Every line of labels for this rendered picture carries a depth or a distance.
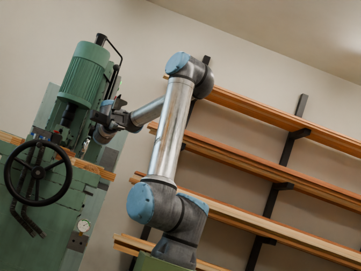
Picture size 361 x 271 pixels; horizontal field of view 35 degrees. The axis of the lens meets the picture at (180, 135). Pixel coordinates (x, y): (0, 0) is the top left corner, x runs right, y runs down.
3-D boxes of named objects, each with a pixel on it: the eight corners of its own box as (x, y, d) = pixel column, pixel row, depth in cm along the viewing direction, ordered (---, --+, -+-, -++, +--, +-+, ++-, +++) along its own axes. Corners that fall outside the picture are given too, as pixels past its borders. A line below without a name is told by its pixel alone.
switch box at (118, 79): (101, 99, 316) (112, 72, 319) (101, 102, 326) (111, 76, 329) (112, 102, 317) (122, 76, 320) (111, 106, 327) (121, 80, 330)
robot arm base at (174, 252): (190, 267, 242) (197, 244, 243) (198, 272, 223) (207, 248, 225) (147, 252, 240) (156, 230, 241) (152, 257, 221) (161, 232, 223)
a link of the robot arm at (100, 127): (99, 118, 273) (97, 137, 270) (102, 114, 269) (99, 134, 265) (117, 122, 276) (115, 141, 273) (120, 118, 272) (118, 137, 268)
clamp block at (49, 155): (19, 152, 255) (27, 133, 256) (22, 155, 268) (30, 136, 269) (51, 163, 256) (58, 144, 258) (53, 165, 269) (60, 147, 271)
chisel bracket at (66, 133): (50, 140, 278) (56, 123, 279) (52, 143, 292) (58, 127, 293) (64, 145, 279) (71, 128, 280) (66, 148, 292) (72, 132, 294)
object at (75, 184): (-1, 162, 262) (2, 154, 263) (6, 165, 283) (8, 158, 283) (82, 191, 266) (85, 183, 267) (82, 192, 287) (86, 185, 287)
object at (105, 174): (9, 144, 279) (12, 136, 279) (9, 144, 281) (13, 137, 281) (113, 182, 284) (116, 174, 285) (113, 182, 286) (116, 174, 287)
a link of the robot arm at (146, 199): (177, 232, 221) (213, 59, 245) (141, 219, 211) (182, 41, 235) (153, 232, 233) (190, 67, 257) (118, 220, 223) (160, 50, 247)
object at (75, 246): (66, 248, 258) (72, 230, 259) (67, 245, 270) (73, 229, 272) (84, 254, 259) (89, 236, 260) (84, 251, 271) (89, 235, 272)
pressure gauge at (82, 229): (73, 234, 257) (79, 216, 258) (73, 233, 260) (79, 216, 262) (86, 238, 257) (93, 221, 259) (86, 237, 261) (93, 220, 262)
